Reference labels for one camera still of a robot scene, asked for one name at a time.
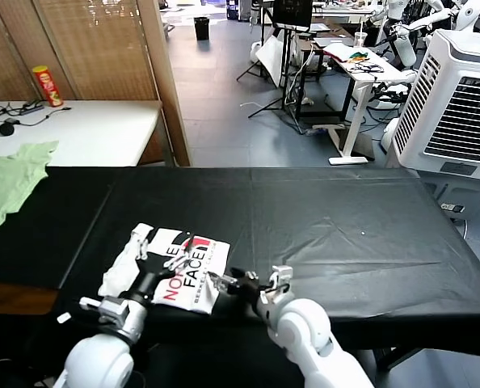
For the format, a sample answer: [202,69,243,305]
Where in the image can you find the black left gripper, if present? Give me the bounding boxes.
[128,234,195,302]

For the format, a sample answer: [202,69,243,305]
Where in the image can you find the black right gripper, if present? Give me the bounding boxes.
[207,267,273,310]

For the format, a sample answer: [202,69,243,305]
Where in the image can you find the white t-shirt with print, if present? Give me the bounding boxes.
[97,221,231,315]

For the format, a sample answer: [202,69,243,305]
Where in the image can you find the black tablecloth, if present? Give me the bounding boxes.
[0,165,480,365]

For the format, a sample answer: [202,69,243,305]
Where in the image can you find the white side table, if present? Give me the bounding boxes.
[0,100,163,167]

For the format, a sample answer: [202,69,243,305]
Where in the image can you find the light green t-shirt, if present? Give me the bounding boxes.
[0,141,61,243]

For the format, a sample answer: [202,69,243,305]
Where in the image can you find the red chips can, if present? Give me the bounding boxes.
[32,65,65,108]

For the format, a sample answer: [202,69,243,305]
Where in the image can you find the black tripod stand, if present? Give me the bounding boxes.
[236,7,308,134]

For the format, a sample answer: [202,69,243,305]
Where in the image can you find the wooden folding screen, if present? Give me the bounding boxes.
[0,0,191,167]

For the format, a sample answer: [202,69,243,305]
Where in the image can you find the white reflector board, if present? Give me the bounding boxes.
[255,35,301,88]

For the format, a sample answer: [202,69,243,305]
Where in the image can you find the black trash bin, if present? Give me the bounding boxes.
[193,16,210,41]

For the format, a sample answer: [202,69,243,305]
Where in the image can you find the white standing desk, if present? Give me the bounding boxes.
[322,42,419,166]

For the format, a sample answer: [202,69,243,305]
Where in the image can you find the grey laptop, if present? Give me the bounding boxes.
[313,36,354,49]

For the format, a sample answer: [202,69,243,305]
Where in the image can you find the plastic cup with straw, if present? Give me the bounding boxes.
[353,19,368,49]

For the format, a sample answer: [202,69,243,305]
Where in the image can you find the black monitor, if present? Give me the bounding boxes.
[272,0,314,33]

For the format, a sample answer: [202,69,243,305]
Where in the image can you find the white air cooler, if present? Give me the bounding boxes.
[386,28,480,221]

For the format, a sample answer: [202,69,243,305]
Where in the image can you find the white humanoid robot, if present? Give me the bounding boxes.
[371,0,480,70]

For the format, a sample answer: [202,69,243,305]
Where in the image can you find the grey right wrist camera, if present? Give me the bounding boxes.
[259,265,293,304]

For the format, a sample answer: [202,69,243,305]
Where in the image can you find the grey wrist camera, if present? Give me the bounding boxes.
[79,296,130,324]
[259,265,293,304]

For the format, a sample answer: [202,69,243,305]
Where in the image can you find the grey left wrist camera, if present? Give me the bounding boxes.
[79,296,130,324]

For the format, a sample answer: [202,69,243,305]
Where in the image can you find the black power strip with cable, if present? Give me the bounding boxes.
[0,100,72,129]

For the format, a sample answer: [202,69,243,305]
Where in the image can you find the black cable bundle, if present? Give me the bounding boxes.
[347,60,385,74]

